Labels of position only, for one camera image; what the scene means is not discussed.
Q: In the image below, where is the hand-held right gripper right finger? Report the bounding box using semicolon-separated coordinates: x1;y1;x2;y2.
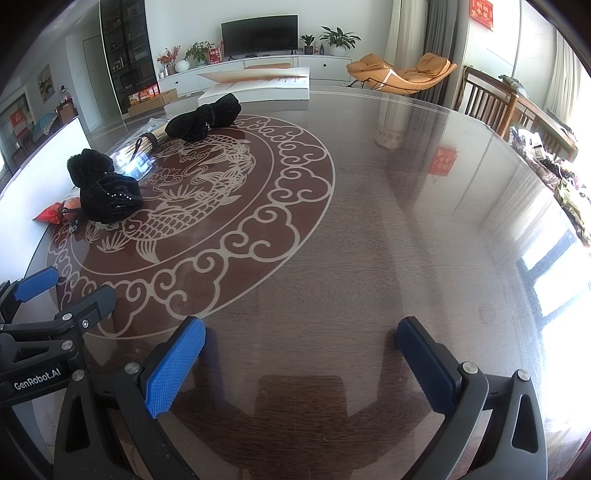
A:
396;315;549;480

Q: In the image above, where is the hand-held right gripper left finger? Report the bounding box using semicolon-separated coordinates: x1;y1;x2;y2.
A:
53;315;207;480

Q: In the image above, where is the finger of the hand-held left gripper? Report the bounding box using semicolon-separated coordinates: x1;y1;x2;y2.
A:
57;285;117;345
0;266;60;324

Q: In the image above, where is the black velvet rhinestone-trim hair band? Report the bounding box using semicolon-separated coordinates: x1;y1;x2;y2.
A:
67;148;144;226

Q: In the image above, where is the red candy packet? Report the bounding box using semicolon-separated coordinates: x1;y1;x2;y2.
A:
33;198;84;226

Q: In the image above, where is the clear plastic bag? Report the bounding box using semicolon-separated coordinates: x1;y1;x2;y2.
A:
111;119;171;181

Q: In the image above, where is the black velvet cloth bundle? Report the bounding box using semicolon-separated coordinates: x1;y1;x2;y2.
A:
165;92;243;143

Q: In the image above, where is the white door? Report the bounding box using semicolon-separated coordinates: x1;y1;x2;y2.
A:
82;36;110;131

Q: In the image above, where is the brown cardboard box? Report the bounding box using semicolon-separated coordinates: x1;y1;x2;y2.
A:
127;88;179;117

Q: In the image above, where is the pile of clutter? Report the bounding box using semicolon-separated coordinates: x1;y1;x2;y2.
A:
508;127;591;241

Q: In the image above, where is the dark glass display cabinet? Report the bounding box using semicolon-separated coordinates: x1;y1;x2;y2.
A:
99;0;160;116

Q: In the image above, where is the red flower arrangement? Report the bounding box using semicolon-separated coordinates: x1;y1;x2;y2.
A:
156;46;182;77

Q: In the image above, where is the wooden dining chair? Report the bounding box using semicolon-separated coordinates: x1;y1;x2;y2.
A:
462;66;519;136
505;95;579;163

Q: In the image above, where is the bushy potted green plant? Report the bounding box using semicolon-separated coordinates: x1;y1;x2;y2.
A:
185;41;214;66

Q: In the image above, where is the flat white gift box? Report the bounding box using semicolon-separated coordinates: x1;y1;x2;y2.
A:
198;66;311;105

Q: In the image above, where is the orange lounge chair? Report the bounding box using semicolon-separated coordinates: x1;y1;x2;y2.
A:
346;52;458;96

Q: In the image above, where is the black television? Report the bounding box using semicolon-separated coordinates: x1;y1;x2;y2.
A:
221;15;299;59

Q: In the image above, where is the sheer white curtain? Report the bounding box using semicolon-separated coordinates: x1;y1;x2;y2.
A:
538;32;588;136

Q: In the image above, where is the white television cabinet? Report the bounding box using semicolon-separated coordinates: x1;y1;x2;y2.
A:
157;53;357;96

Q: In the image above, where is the large potted green plant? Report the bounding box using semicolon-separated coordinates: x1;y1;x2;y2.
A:
320;26;361;57

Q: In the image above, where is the grey and white curtain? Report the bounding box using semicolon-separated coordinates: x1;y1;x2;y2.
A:
385;0;468;75

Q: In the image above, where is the framed wall painting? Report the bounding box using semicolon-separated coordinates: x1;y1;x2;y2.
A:
37;65;53;103

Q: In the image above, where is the red wall decoration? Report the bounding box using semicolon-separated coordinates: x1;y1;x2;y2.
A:
470;0;495;31

